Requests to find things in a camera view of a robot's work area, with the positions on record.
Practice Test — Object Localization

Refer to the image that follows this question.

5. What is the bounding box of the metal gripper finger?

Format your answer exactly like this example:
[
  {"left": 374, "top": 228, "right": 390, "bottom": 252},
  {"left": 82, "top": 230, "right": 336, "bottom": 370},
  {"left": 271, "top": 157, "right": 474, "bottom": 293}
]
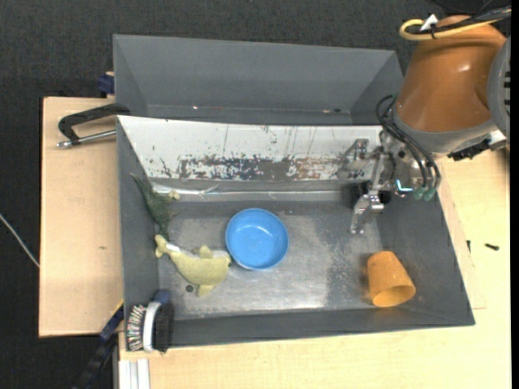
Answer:
[
  {"left": 337, "top": 138, "right": 377, "bottom": 180},
  {"left": 350, "top": 193, "right": 385, "bottom": 235}
]

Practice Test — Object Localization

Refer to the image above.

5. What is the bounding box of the orange cup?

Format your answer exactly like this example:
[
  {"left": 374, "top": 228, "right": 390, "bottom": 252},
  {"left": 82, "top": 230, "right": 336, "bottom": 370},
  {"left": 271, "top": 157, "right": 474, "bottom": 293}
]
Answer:
[{"left": 366, "top": 250, "right": 417, "bottom": 309}]

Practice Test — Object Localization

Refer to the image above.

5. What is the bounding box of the blue bowl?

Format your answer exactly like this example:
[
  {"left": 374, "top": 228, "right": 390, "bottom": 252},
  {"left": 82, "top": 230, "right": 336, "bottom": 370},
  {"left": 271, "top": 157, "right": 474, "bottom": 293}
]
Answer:
[{"left": 225, "top": 207, "right": 290, "bottom": 271}]

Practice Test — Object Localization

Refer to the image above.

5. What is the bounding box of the grey metal bin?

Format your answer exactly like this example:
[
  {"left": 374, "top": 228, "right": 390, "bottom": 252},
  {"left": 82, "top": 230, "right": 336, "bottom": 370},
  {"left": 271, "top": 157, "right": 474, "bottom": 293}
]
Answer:
[{"left": 112, "top": 33, "right": 477, "bottom": 348}]

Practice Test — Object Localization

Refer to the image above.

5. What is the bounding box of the yellow-green toy dolphin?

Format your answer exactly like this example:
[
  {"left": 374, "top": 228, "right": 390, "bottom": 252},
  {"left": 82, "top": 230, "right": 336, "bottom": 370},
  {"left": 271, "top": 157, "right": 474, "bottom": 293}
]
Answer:
[{"left": 154, "top": 233, "right": 233, "bottom": 298}]

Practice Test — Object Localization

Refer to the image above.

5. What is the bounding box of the dark green toy dinosaur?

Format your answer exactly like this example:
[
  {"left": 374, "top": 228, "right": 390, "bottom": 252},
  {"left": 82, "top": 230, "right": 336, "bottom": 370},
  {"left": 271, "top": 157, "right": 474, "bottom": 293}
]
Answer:
[{"left": 130, "top": 172, "right": 182, "bottom": 239}]

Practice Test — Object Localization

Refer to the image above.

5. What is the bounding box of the white brush with black bristles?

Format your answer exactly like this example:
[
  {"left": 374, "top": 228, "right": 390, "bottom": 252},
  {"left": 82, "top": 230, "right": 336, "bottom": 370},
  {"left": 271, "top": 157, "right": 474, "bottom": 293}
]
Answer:
[{"left": 126, "top": 296, "right": 176, "bottom": 354}]

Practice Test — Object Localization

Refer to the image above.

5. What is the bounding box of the pale brown cardboard board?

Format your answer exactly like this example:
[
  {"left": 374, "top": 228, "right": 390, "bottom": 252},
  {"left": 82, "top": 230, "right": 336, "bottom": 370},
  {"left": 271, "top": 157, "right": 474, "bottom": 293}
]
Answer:
[{"left": 38, "top": 96, "right": 125, "bottom": 338}]

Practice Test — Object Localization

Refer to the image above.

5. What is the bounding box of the black cylinder on white bracket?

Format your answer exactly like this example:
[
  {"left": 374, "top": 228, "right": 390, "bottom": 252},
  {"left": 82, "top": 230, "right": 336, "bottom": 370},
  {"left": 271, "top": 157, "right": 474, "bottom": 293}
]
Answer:
[{"left": 447, "top": 130, "right": 508, "bottom": 162}]

